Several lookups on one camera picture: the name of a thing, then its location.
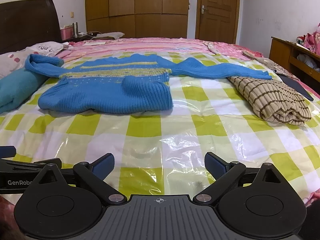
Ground blue knitted sweater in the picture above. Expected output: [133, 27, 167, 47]
[24, 54, 272, 114]

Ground teal folded cloth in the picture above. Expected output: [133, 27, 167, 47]
[0, 68, 48, 113]

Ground beige checked folded garment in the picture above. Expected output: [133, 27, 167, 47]
[228, 76, 312, 126]

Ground green checked plastic sheet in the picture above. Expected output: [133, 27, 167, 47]
[1, 76, 319, 198]

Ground grey pillow with pink dots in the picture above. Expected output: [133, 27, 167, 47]
[0, 41, 66, 79]

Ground dark flat object on bed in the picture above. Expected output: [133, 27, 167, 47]
[278, 74, 313, 101]

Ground wooden side desk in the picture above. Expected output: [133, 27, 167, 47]
[269, 37, 319, 94]

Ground pink storage box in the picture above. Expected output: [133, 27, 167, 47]
[60, 26, 73, 41]

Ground dark wooden headboard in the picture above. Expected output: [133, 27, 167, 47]
[0, 0, 62, 54]

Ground steel thermos cup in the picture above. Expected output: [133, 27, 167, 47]
[72, 22, 79, 38]

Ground pink striped bedspread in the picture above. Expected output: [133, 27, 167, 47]
[55, 37, 320, 99]

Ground pink floral items on desk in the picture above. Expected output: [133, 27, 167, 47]
[296, 24, 320, 55]

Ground grey cloth on nightstand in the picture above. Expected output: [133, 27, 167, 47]
[93, 32, 125, 40]

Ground brown wooden door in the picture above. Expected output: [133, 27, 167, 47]
[195, 0, 240, 44]

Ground brown wooden wardrobe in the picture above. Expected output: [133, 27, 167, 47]
[85, 0, 189, 38]

